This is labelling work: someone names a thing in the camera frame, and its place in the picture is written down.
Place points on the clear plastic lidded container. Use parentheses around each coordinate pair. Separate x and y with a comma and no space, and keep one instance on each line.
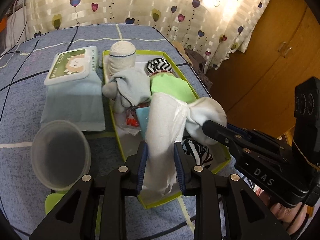
(60,155)

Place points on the cream sock blue stripe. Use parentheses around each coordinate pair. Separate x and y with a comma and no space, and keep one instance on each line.
(122,55)

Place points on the person's right hand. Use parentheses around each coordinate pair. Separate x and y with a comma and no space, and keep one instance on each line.
(285,213)

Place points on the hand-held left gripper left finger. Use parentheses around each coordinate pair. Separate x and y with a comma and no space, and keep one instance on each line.
(142,165)

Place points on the green plastic jar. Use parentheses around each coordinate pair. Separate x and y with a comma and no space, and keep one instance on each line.
(52,201)

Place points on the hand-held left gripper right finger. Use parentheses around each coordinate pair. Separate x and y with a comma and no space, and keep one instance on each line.
(180,170)

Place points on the heart print curtain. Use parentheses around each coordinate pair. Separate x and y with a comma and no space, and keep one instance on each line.
(150,2)

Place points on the green rabbit print towel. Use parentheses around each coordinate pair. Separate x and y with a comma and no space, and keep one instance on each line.
(170,87)

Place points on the blue face mask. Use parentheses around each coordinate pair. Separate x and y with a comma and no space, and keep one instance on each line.
(143,120)

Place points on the large black white striped cloth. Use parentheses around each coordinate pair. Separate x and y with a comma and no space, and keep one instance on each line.
(197,155)

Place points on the white fluffy cloth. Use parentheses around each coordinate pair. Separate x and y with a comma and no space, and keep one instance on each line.
(162,130)

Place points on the green edged white box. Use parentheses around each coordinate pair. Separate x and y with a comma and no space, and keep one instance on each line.
(127,150)

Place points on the wooden wardrobe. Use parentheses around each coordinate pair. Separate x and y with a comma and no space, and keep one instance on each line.
(262,55)

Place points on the wet wipes pack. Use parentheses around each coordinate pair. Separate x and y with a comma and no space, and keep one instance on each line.
(72,100)

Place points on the clear plastic snack packet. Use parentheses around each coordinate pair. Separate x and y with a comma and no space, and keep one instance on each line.
(131,123)

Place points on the grey sock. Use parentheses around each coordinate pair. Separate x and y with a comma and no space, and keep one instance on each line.
(132,85)

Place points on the small black white striped sock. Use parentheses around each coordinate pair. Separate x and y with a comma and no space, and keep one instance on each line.
(158,66)

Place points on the dark cloth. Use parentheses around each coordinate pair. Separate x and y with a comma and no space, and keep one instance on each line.
(198,65)

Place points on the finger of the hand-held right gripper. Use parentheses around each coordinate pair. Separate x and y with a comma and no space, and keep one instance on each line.
(220,133)
(241,131)

